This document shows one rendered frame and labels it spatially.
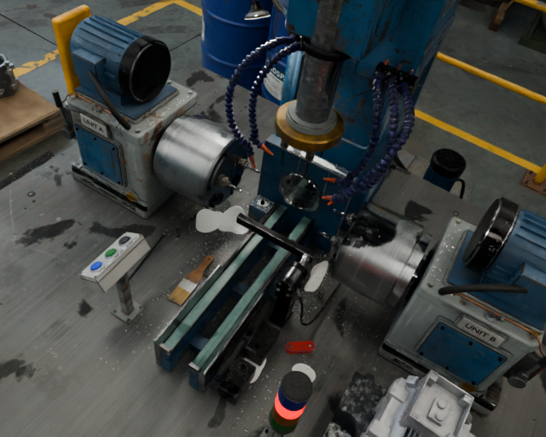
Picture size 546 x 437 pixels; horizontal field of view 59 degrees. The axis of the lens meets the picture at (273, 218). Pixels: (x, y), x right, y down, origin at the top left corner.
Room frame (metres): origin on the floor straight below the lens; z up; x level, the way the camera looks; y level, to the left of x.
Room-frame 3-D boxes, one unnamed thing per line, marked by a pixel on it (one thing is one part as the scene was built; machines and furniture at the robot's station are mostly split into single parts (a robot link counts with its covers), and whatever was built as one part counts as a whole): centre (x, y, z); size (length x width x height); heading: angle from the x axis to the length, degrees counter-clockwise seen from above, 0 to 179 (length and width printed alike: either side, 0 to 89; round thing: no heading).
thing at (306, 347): (0.66, -0.15, 0.81); 0.09 x 0.03 x 0.02; 105
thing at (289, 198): (1.07, -0.07, 1.01); 0.15 x 0.02 x 0.15; 68
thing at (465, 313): (0.76, -0.58, 0.99); 0.35 x 0.31 x 0.37; 68
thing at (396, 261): (0.86, -0.34, 1.04); 0.41 x 0.25 x 0.25; 68
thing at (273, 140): (1.13, -0.09, 0.97); 0.30 x 0.11 x 0.34; 68
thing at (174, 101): (1.21, 0.52, 0.99); 0.35 x 0.31 x 0.37; 68
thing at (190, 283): (0.82, 0.21, 0.80); 0.21 x 0.05 x 0.01; 160
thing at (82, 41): (1.20, 0.57, 1.16); 0.33 x 0.26 x 0.42; 68
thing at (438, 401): (0.42, -0.41, 1.11); 0.12 x 0.11 x 0.07; 153
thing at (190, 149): (1.12, 0.30, 1.04); 0.37 x 0.25 x 0.25; 68
